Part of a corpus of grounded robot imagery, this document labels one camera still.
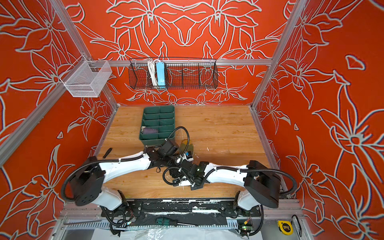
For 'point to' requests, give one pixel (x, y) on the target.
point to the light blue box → (161, 75)
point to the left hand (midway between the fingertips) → (186, 167)
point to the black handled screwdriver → (107, 152)
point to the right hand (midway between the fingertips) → (189, 178)
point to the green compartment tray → (157, 122)
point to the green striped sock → (183, 145)
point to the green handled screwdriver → (165, 221)
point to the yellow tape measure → (285, 227)
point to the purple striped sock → (150, 130)
